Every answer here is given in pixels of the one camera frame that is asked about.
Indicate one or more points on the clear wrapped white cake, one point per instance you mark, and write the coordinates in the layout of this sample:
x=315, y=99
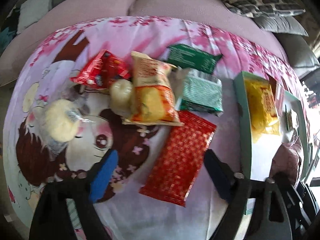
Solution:
x=59, y=124

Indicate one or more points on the white tray with green rim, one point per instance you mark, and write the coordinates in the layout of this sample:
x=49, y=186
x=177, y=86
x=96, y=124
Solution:
x=256, y=158

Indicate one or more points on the pink barcode snack pack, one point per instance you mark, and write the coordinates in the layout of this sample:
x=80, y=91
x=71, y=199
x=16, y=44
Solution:
x=288, y=160

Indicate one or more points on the yellow bread snack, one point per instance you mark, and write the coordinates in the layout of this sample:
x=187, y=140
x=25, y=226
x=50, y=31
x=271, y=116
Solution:
x=263, y=114

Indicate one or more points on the grey sofa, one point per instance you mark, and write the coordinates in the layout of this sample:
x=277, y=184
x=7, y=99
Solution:
x=297, y=52

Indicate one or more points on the teal cloth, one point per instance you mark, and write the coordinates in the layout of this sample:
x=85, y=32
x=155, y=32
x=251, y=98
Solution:
x=8, y=33

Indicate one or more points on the red triangular snack pack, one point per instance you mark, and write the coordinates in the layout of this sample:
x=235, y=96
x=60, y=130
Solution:
x=102, y=71

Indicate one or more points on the green round cookie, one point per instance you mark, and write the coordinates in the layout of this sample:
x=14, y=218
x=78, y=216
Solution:
x=292, y=122

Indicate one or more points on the pink knitted sofa cover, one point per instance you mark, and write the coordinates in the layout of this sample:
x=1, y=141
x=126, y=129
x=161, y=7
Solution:
x=69, y=12

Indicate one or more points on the light green barcode snack pack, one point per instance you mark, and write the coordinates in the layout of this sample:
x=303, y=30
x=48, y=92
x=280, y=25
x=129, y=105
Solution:
x=197, y=91

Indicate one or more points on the red patterned packet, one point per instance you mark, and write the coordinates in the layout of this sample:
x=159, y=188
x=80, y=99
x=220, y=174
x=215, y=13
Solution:
x=180, y=160

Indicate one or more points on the light grey cushion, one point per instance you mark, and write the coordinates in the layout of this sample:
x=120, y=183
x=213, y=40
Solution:
x=31, y=11

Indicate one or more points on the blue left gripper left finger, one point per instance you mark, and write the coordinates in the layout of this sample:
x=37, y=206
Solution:
x=100, y=174

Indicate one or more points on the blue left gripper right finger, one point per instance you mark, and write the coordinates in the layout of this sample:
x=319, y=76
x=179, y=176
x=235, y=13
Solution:
x=221, y=175

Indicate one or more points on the dark green snack pack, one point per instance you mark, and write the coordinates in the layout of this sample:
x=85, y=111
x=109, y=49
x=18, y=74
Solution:
x=185, y=56

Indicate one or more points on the small white round pastry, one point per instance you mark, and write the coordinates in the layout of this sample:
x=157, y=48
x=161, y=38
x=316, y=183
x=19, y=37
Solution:
x=120, y=94

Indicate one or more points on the red brown wafer packet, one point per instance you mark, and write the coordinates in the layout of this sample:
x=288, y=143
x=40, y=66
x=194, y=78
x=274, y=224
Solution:
x=278, y=94

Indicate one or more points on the orange yellow chip bag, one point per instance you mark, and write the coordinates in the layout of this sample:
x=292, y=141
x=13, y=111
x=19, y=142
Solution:
x=152, y=99

